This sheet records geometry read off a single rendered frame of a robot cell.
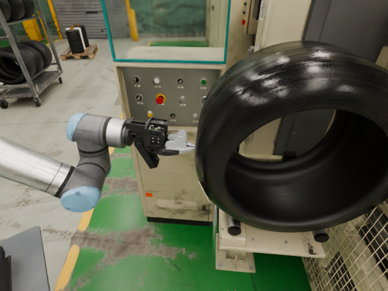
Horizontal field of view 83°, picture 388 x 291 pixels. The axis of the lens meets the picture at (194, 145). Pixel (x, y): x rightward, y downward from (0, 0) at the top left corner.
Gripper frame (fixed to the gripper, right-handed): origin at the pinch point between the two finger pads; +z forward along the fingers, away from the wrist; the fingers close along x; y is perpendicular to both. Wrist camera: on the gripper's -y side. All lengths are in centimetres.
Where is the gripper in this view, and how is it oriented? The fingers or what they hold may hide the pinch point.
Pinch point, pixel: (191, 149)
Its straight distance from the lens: 67.7
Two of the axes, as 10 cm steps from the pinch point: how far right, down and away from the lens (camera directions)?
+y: 1.1, -8.0, -5.8
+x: 0.9, -5.8, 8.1
